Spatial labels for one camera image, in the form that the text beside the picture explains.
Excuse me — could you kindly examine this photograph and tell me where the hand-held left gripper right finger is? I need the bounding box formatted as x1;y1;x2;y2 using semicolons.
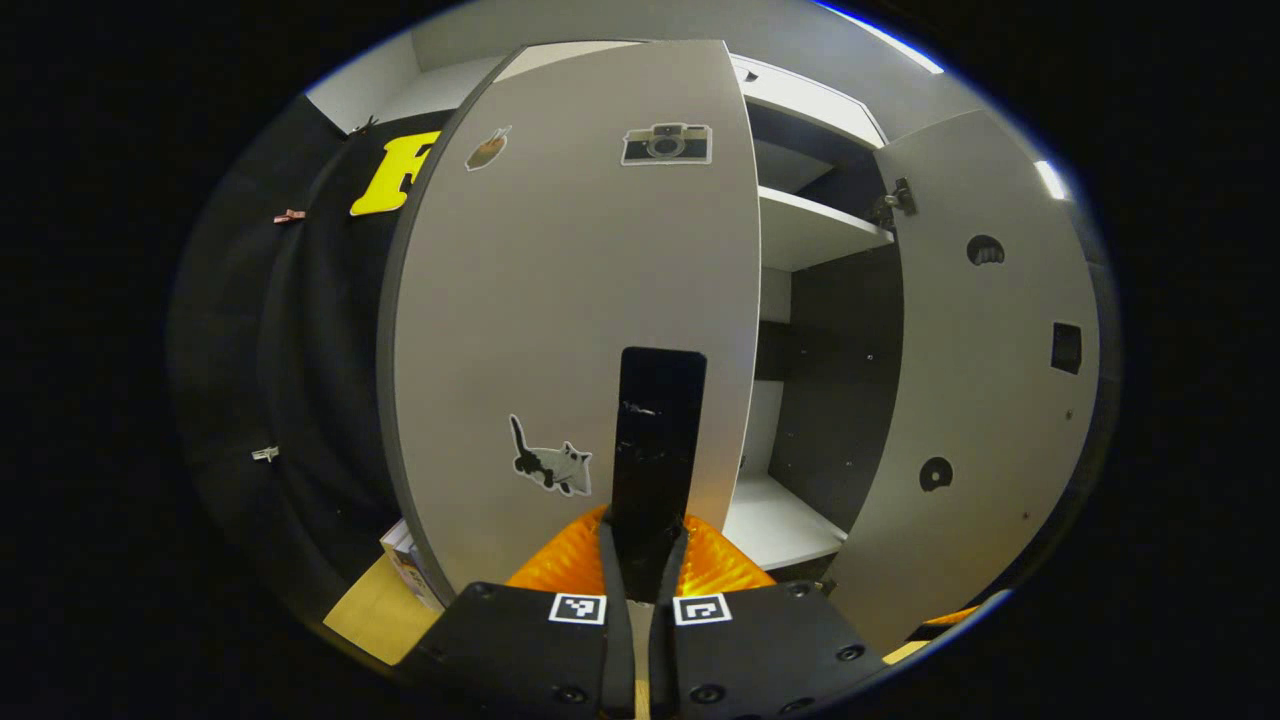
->
649;514;887;720

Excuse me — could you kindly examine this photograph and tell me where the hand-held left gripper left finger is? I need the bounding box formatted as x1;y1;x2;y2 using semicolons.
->
398;505;638;720

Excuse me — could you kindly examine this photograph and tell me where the grey shoe cabinet door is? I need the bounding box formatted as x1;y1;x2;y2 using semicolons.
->
823;108;1103;653
378;40;763;603

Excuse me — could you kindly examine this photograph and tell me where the white printed box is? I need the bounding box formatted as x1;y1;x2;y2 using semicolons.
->
379;518;447;613

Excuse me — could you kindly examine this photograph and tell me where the black backdrop cloth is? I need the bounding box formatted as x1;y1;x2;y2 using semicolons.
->
168;95;446;626

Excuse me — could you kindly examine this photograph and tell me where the long ceiling light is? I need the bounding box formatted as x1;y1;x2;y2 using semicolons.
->
815;0;946;76

